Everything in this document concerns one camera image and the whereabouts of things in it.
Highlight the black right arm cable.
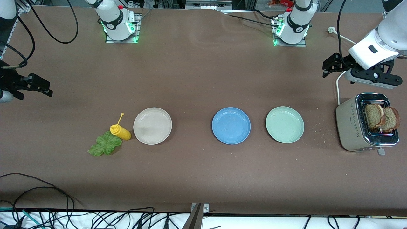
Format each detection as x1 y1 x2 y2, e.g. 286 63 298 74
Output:
0 0 79 70

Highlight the grey metal bar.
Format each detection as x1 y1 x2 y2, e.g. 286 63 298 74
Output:
182 204 203 229

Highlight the brown bread slice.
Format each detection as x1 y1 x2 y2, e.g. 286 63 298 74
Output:
364 103 386 129
380 107 400 133

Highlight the blue plate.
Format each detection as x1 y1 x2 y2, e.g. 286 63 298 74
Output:
212 107 251 145

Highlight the white toaster power cord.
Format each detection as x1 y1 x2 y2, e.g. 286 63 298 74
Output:
328 27 356 105

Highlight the beige chrome toaster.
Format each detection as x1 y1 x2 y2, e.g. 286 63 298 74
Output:
335 93 400 156

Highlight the teal cable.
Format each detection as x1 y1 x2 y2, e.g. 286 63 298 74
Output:
0 207 43 229

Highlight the beige plate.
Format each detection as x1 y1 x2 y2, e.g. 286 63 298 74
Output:
133 107 173 145

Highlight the green lettuce leaf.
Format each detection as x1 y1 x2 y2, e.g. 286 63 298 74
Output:
88 131 123 156

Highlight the black looped floor cable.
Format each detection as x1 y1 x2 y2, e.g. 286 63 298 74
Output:
0 173 75 220

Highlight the thin black table cable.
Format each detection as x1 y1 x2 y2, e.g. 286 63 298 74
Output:
221 9 280 28

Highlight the aluminium frame profile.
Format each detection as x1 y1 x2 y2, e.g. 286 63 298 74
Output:
0 0 31 61

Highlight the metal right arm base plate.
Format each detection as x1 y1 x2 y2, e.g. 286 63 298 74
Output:
106 13 142 43

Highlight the yellow mustard squeeze bottle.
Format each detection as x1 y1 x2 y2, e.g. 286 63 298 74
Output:
110 113 132 141

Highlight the silver metal bracket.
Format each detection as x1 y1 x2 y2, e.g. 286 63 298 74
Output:
191 203 210 213

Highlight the pale green plate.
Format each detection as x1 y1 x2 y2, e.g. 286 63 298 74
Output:
266 106 305 144

